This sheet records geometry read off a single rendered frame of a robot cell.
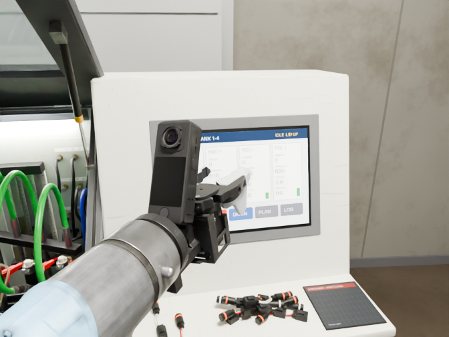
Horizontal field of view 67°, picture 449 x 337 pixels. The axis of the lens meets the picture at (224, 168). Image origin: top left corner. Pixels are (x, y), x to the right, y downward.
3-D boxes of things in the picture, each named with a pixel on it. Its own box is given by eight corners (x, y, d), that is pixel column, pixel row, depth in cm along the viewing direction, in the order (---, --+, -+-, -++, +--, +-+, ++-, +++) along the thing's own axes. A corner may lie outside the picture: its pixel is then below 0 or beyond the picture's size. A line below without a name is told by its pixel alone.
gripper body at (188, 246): (184, 235, 48) (131, 287, 37) (174, 176, 45) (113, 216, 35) (234, 239, 45) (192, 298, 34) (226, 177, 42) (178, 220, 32)
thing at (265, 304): (220, 335, 81) (220, 317, 79) (214, 304, 91) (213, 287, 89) (311, 321, 85) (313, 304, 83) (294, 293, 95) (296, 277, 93)
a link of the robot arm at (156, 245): (81, 235, 31) (157, 243, 28) (115, 213, 35) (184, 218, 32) (101, 304, 33) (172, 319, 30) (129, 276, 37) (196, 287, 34)
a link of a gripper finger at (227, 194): (227, 184, 48) (185, 208, 41) (225, 172, 47) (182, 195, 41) (255, 188, 45) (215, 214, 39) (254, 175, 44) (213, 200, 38)
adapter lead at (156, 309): (168, 339, 80) (167, 332, 79) (158, 342, 79) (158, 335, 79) (158, 304, 91) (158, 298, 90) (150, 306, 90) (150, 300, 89)
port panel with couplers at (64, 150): (62, 233, 112) (45, 141, 101) (65, 227, 115) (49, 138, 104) (103, 229, 114) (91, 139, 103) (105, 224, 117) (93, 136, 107)
